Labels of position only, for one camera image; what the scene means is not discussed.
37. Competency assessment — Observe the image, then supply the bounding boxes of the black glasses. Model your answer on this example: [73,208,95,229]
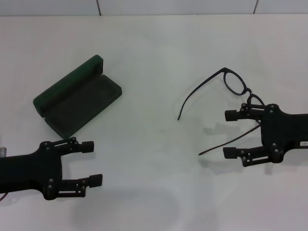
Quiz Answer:
[177,67,267,156]

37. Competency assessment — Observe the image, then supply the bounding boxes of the green glasses case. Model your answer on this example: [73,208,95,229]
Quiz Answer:
[33,54,123,140]

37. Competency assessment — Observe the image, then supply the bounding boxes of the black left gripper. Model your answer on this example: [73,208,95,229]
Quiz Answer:
[0,137,104,201]

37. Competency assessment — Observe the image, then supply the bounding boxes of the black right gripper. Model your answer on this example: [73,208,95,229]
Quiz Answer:
[223,103,308,167]

